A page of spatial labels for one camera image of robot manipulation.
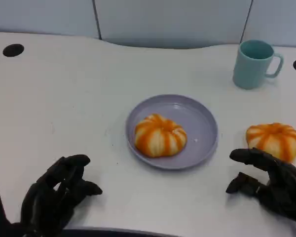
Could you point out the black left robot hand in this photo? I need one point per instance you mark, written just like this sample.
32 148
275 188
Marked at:
44 202

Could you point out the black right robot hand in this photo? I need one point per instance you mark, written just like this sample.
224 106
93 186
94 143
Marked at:
288 190

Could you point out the orange white toy bread roll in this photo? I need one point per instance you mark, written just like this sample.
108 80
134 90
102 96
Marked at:
160 138
273 138

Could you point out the lilac plate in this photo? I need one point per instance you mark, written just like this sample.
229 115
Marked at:
199 128

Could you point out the pale green mug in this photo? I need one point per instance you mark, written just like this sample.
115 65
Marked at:
249 71

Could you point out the grey partition panel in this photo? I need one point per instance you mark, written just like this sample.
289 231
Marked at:
170 22
39 14
278 19

